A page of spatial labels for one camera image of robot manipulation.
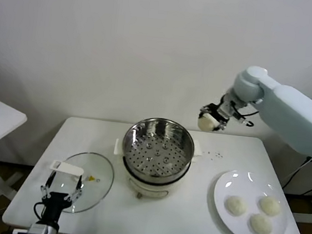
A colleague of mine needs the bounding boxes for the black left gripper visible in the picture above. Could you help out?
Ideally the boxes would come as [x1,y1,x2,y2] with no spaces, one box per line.
[35,169,86,227]

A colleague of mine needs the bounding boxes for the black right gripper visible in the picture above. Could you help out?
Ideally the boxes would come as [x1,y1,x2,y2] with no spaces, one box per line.
[197,91,249,135]

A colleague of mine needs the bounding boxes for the white steamed baozi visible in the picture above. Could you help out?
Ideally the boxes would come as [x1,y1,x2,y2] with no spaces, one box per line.
[223,194,249,218]
[196,112,221,133]
[258,195,283,218]
[248,212,275,234]

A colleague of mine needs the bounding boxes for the stainless steel steamer basket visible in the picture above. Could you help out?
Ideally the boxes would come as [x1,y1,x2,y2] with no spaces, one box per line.
[110,113,207,190]

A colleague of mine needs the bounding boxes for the white round plate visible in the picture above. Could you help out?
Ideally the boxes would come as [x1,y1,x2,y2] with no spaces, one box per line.
[209,167,293,234]

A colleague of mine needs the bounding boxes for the white electric cooker base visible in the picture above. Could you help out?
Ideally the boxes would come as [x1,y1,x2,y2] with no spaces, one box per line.
[109,143,202,205]

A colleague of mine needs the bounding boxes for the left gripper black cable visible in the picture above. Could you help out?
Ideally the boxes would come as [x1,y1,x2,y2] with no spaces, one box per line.
[32,201,46,221]

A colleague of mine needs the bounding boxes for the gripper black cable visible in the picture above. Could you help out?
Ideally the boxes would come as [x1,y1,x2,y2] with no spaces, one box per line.
[32,201,46,221]
[238,109,260,129]

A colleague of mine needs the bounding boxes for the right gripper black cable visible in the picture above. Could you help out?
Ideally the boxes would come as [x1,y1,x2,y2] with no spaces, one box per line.
[238,109,260,129]

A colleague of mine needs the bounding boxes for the glass lid with white handle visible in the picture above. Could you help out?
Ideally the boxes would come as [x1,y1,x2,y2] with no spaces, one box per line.
[43,147,117,218]

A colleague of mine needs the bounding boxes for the black power cable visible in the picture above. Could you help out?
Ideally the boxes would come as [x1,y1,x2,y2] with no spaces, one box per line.
[279,153,312,197]

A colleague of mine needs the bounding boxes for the thin white cable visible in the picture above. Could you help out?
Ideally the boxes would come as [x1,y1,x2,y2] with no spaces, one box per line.
[281,157,312,190]

